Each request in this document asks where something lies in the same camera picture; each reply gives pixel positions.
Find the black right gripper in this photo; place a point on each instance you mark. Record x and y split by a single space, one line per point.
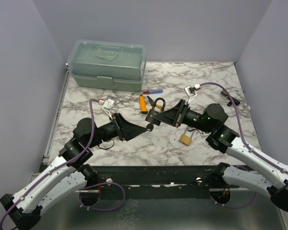
174 116

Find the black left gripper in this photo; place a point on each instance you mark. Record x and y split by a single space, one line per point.
126 130

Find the black padlock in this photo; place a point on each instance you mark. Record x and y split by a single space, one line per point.
150 118

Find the black-headed key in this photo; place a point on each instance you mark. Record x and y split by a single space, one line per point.
149 127

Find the brass padlock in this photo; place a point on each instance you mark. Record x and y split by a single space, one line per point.
186 137

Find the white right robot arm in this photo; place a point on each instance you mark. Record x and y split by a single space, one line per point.
271 177

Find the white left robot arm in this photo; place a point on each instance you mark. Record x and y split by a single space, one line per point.
68 172

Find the orange utility knife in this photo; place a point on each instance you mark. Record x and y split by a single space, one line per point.
142 105

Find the red blue screwdriver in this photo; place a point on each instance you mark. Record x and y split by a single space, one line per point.
156 91

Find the green plastic toolbox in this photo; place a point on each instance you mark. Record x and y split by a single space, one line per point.
107 65

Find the yellow handled pliers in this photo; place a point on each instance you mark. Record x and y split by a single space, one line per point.
151 101

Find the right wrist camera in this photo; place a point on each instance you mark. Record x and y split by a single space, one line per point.
191 92

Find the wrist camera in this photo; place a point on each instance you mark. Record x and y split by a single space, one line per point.
191 92
107 106

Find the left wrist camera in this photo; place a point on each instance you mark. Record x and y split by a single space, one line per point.
107 106

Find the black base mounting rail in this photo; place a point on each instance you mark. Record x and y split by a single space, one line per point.
153 182

